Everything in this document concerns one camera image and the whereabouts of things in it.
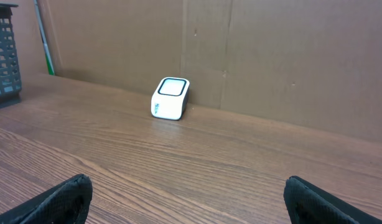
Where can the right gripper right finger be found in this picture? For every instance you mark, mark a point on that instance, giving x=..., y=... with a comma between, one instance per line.
x=308, y=204

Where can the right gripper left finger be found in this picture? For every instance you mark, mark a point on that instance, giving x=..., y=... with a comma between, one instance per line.
x=67, y=203

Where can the white barcode scanner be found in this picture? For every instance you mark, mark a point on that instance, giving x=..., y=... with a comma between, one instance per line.
x=170, y=98

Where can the grey plastic mesh basket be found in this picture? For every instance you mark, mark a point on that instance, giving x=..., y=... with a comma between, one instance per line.
x=10, y=77

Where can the green white pole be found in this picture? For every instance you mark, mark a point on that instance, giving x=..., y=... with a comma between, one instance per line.
x=44, y=40

